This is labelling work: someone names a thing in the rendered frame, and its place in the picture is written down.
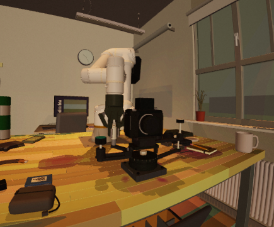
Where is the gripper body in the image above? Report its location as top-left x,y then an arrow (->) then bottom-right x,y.
105,94 -> 125,118

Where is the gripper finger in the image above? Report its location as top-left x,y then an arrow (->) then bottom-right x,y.
115,114 -> 126,130
98,112 -> 113,137

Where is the white grey rod knob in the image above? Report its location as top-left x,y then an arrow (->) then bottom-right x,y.
111,119 -> 118,147

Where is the green worm knob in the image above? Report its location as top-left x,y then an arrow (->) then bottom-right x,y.
94,136 -> 107,149

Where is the black quick-release clamp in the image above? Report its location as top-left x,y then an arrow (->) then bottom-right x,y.
163,128 -> 195,140

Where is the black worm knob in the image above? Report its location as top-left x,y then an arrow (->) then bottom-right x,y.
176,118 -> 185,135

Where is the dark monitor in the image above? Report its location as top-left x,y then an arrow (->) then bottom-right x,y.
53,95 -> 89,118

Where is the brown desk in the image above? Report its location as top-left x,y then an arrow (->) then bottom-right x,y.
33,123 -> 95,134

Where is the grey pipe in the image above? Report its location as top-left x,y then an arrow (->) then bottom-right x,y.
132,22 -> 176,51

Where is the plant in red pot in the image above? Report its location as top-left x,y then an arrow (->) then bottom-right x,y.
195,89 -> 208,122

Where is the long grey ceiling light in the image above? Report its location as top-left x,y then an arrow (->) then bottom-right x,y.
75,11 -> 146,36

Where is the orange pencil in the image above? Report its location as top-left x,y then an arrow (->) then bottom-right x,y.
190,143 -> 210,151

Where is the blue box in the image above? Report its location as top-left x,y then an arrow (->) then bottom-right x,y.
24,174 -> 54,188

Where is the yellow-edged dark notebook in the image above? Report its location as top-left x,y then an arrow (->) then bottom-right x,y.
186,143 -> 219,155

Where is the green and white cylinder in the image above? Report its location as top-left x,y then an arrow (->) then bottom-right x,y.
0,96 -> 12,141

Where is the brown pouch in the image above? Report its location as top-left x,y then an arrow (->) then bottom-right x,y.
8,184 -> 61,218

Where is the white mug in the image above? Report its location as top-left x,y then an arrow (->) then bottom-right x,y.
235,130 -> 260,154

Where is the large window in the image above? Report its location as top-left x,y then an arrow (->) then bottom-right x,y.
186,0 -> 274,136

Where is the white radiator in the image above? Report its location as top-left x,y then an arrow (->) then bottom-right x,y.
203,160 -> 274,227

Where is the black camera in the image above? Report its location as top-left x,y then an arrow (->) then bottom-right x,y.
123,97 -> 164,139

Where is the round wall clock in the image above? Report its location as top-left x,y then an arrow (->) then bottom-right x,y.
77,48 -> 95,67

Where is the brown strap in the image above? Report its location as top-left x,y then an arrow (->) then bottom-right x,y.
0,158 -> 29,175

